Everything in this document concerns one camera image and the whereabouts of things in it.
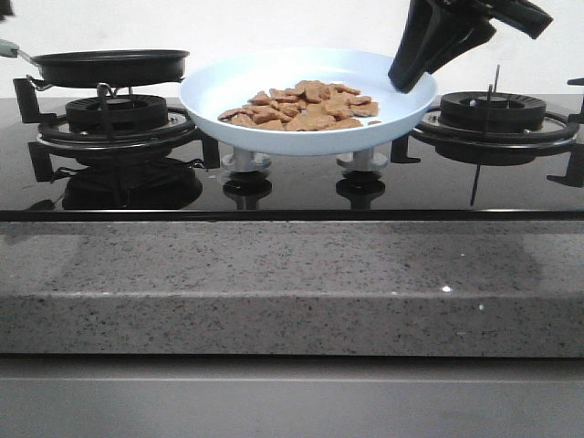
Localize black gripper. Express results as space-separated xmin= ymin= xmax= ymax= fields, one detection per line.
xmin=388 ymin=0 xmax=553 ymax=93

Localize light blue plate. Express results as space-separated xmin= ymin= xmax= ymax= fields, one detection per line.
xmin=178 ymin=47 xmax=438 ymax=157

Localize brown meat pieces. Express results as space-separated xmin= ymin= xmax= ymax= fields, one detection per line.
xmin=217 ymin=80 xmax=380 ymax=132

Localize black frying pan mint handle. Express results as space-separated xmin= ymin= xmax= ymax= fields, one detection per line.
xmin=1 ymin=40 xmax=190 ymax=89

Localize black gas burner right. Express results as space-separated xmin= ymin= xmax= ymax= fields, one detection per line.
xmin=439 ymin=91 xmax=547 ymax=133

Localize black gas burner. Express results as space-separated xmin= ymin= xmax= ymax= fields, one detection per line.
xmin=65 ymin=95 xmax=168 ymax=133
xmin=439 ymin=91 xmax=547 ymax=133

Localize black pan support right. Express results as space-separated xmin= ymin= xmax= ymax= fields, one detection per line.
xmin=391 ymin=83 xmax=583 ymax=188

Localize black pan support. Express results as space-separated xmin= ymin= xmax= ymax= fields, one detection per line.
xmin=391 ymin=83 xmax=583 ymax=188
xmin=13 ymin=77 xmax=220 ymax=182

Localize silver stove knob right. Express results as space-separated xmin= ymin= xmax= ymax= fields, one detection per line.
xmin=336 ymin=149 xmax=389 ymax=172

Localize silver stove knob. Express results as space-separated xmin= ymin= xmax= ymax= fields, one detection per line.
xmin=221 ymin=150 xmax=271 ymax=173
xmin=336 ymin=149 xmax=389 ymax=172

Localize silver stove knob left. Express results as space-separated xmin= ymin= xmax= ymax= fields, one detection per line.
xmin=221 ymin=150 xmax=271 ymax=173

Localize black pan support left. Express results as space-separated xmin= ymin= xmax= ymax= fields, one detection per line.
xmin=13 ymin=77 xmax=220 ymax=182

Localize black gas burner left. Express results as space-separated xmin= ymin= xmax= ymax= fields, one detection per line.
xmin=65 ymin=95 xmax=168 ymax=133

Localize black glass cooktop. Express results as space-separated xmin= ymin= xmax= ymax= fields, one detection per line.
xmin=1 ymin=99 xmax=583 ymax=222

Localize wire trivet ring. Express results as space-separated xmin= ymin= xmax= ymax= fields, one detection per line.
xmin=26 ymin=75 xmax=138 ymax=99

